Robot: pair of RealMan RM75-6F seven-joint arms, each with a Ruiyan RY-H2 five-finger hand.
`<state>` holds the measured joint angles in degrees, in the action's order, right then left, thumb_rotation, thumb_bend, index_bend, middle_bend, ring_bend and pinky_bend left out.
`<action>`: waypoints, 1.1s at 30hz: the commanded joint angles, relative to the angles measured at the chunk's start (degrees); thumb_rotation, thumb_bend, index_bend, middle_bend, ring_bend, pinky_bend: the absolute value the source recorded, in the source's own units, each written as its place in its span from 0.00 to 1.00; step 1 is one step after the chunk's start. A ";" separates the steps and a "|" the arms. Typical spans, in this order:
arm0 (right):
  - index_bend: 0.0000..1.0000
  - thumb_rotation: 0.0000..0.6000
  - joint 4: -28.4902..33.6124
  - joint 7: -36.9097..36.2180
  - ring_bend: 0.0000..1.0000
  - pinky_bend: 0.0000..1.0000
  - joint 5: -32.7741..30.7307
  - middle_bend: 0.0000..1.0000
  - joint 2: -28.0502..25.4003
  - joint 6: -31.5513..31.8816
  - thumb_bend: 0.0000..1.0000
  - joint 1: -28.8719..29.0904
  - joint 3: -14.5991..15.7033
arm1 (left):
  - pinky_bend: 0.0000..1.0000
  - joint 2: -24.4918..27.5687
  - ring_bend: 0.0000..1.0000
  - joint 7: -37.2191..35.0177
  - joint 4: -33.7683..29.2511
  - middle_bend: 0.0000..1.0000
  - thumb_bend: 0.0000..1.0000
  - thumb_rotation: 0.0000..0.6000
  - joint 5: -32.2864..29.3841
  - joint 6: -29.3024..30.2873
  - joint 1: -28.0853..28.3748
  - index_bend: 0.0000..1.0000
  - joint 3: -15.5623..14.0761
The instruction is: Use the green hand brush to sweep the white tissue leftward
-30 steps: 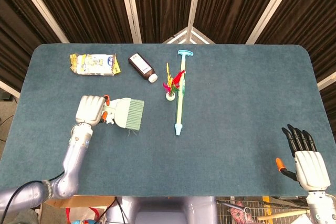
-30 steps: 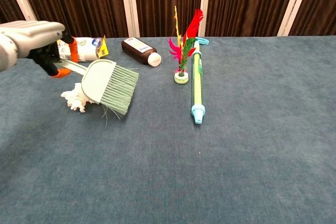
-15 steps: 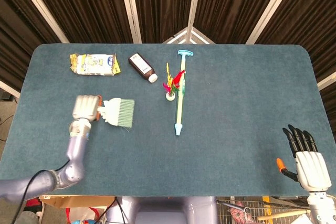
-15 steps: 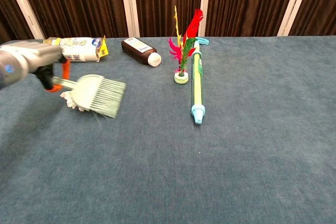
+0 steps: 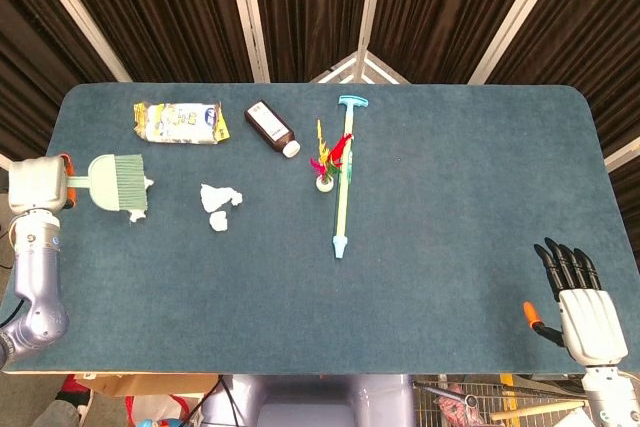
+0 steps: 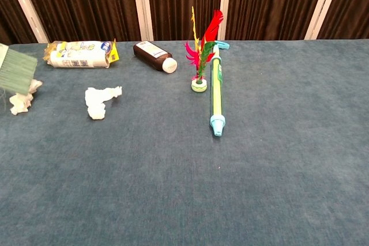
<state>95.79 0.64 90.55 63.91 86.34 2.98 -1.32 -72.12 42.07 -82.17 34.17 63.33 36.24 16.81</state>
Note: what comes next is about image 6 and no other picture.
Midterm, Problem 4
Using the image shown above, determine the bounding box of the colourful feather shuttlecock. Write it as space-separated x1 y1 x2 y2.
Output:
184 6 224 93

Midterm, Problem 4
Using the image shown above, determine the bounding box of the plastic-wrapped white roll pack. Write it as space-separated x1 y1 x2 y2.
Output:
43 38 121 69

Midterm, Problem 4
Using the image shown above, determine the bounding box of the brown bottle with white cap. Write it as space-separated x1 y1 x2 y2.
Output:
133 41 178 73

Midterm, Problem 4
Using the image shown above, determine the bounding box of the green and blue pump toy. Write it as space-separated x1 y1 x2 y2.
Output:
209 40 231 138

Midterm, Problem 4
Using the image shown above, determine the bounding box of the teal table cloth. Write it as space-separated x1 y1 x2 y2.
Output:
0 38 369 246

